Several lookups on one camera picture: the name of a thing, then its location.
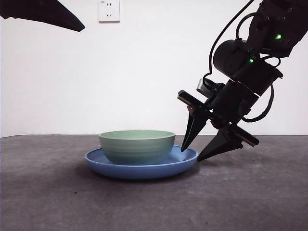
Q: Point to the blue plate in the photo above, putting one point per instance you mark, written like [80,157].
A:
[142,172]

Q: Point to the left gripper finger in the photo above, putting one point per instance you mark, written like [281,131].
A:
[43,12]

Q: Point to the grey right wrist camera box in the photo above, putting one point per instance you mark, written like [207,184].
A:
[202,87]

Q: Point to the green ribbed bowl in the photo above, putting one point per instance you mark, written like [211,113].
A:
[137,151]

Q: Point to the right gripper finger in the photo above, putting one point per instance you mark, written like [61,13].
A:
[221,144]
[193,130]

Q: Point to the white wall socket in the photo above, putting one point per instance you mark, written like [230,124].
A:
[109,12]

